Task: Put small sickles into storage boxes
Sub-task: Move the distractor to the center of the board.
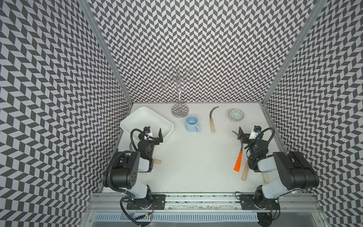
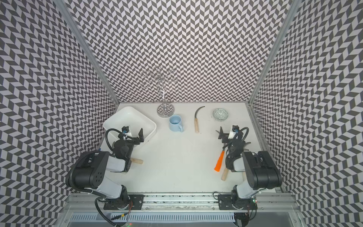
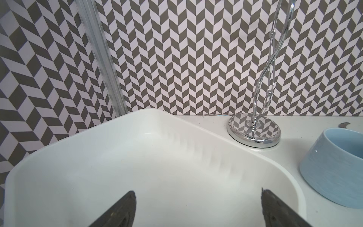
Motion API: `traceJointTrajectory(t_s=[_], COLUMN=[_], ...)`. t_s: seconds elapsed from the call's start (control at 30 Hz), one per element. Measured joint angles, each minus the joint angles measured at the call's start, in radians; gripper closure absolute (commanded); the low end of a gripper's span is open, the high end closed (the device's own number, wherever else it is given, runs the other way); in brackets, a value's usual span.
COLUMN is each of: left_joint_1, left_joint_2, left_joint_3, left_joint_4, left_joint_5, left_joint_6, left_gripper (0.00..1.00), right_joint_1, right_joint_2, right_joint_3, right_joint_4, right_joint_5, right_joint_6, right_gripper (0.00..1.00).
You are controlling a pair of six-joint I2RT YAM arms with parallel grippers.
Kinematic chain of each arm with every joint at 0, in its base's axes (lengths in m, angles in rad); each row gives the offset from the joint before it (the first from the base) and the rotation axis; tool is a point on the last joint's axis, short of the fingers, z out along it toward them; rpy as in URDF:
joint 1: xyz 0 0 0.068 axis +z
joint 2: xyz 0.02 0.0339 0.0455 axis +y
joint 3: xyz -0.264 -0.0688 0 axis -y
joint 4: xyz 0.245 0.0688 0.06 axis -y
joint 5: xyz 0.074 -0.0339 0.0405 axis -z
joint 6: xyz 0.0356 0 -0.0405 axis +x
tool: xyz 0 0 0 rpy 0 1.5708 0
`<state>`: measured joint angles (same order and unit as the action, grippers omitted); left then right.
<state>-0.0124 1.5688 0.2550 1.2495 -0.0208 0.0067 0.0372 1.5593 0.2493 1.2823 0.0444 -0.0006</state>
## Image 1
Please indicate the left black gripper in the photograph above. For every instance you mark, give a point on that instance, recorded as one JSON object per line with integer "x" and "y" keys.
{"x": 156, "y": 139}

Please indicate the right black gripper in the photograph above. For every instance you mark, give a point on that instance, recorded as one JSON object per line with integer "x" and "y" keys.
{"x": 245, "y": 136}

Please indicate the white rectangular storage tray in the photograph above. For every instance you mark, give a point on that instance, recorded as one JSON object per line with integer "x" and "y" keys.
{"x": 146, "y": 117}

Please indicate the orange handle sickle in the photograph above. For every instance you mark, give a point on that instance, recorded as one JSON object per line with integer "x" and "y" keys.
{"x": 239, "y": 159}

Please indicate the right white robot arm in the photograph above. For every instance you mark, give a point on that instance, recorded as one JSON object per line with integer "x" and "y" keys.
{"x": 294, "y": 171}

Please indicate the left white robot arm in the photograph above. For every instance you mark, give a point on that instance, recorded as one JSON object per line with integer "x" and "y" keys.
{"x": 122, "y": 172}

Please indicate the green patterned small bowl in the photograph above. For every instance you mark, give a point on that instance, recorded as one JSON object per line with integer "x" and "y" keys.
{"x": 236, "y": 115}

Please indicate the light blue mug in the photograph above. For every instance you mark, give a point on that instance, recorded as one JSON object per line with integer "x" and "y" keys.
{"x": 192, "y": 124}

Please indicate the chrome mug tree stand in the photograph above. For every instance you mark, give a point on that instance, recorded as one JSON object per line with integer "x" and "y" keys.
{"x": 177, "y": 78}

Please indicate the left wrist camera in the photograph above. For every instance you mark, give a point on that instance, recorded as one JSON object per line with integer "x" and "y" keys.
{"x": 148, "y": 135}

